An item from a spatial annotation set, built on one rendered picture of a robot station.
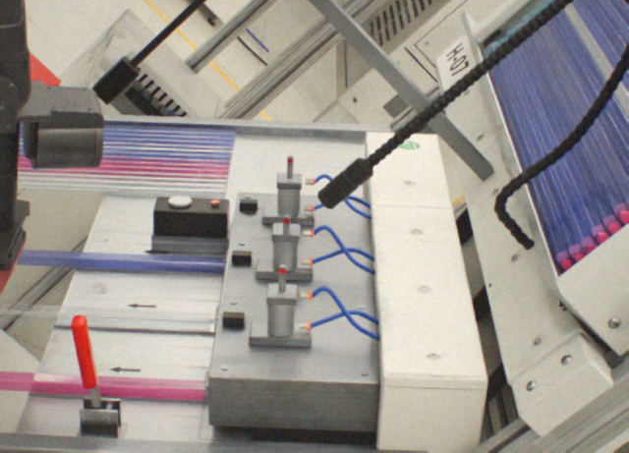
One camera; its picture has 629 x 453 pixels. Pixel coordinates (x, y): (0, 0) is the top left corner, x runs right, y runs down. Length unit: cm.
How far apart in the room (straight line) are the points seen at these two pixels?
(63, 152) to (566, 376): 47
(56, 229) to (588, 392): 177
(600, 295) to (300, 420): 26
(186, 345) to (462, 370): 28
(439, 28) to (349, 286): 128
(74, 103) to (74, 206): 144
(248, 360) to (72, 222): 156
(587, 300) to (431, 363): 15
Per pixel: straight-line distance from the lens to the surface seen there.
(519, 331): 96
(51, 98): 108
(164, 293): 120
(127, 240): 130
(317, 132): 156
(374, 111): 238
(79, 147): 108
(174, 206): 126
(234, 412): 98
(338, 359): 99
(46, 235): 255
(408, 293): 105
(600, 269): 87
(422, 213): 119
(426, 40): 233
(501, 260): 106
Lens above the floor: 156
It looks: 18 degrees down
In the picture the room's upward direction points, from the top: 50 degrees clockwise
